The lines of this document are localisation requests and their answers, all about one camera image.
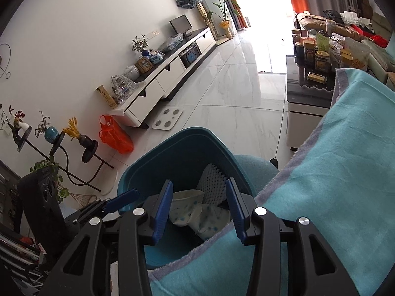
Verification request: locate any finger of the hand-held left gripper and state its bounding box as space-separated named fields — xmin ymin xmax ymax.
xmin=93 ymin=189 xmax=139 ymax=215

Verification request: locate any teal plastic bin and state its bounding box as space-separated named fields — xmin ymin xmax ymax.
xmin=117 ymin=127 xmax=257 ymax=272

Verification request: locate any pile of white clothes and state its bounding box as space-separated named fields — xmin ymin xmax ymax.
xmin=339 ymin=11 xmax=371 ymax=25

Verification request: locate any white vase with red flowers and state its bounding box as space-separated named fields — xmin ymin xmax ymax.
xmin=0 ymin=103 xmax=33 ymax=136

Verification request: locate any teal and grey blanket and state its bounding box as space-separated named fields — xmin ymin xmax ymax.
xmin=148 ymin=68 xmax=395 ymax=296

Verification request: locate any patterned yellow box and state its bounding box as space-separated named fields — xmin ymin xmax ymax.
xmin=96 ymin=85 xmax=118 ymax=109

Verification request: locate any white bathroom scale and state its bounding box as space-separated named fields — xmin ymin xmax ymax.
xmin=152 ymin=107 xmax=184 ymax=130

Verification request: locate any clear plastic bag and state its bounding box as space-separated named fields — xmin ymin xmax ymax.
xmin=159 ymin=34 xmax=183 ymax=52

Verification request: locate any white dotted paper bowl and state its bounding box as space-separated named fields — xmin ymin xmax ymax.
xmin=191 ymin=205 xmax=233 ymax=241
xmin=168 ymin=189 xmax=206 ymax=225

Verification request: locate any stack of cardboard boxes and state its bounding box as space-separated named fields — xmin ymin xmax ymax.
xmin=355 ymin=0 xmax=374 ymax=14

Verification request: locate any green potted vine plant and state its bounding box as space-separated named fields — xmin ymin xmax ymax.
xmin=29 ymin=157 xmax=70 ymax=205

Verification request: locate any black vase with yellow wheat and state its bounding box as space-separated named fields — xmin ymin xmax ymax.
xmin=62 ymin=116 xmax=99 ymax=148

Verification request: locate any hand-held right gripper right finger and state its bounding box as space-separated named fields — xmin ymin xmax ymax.
xmin=225 ymin=177 xmax=360 ymax=296

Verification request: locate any white and black TV cabinet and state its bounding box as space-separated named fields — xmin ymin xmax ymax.
xmin=109 ymin=26 xmax=217 ymax=128

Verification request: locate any group of food jars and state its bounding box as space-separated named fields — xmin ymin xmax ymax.
xmin=292 ymin=28 xmax=346 ymax=84

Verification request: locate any grey and orange narrow curtain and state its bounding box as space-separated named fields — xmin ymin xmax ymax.
xmin=214 ymin=0 xmax=249 ymax=30

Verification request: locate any golden decorative stand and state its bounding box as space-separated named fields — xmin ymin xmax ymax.
xmin=197 ymin=3 xmax=218 ymax=37

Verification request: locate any small plant in blue vase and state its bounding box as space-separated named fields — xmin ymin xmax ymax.
xmin=132 ymin=35 xmax=149 ymax=57

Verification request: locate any ornate picture box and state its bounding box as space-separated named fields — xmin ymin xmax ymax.
xmin=135 ymin=56 xmax=154 ymax=74

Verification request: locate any black monitor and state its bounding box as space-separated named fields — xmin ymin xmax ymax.
xmin=170 ymin=15 xmax=192 ymax=36

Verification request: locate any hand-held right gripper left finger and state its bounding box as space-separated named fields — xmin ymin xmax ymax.
xmin=39 ymin=179 xmax=174 ymax=296

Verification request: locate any large beige snack bag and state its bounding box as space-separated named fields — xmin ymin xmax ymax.
xmin=341 ymin=37 xmax=371 ymax=70

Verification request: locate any black metal plant stand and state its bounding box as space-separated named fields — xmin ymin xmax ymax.
xmin=14 ymin=126 xmax=119 ymax=195

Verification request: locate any glass ship model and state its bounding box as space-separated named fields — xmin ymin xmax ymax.
xmin=111 ymin=74 xmax=136 ymax=104

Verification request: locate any round wire wall clock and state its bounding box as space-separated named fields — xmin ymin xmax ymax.
xmin=0 ymin=44 xmax=11 ymax=79

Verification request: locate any tall leafy plant yellow vase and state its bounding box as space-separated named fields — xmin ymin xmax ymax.
xmin=206 ymin=0 xmax=241 ymax=39

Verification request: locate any green sofa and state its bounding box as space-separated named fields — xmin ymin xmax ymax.
xmin=296 ymin=11 xmax=395 ymax=90

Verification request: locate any dark shelf unit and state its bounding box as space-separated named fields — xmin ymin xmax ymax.
xmin=0 ymin=160 xmax=44 ymax=296

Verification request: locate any white foam sheet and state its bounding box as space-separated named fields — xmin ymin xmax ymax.
xmin=196 ymin=163 xmax=230 ymax=205

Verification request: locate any blue vase with twigs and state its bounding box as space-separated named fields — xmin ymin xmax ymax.
xmin=35 ymin=111 xmax=59 ymax=142

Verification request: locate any orange plastic bag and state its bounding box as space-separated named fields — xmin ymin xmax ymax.
xmin=99 ymin=115 xmax=134 ymax=155

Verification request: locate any red cloth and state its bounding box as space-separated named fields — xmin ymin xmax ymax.
xmin=370 ymin=34 xmax=388 ymax=48

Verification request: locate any coffee table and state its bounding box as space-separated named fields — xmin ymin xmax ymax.
xmin=286 ymin=54 xmax=335 ymax=148

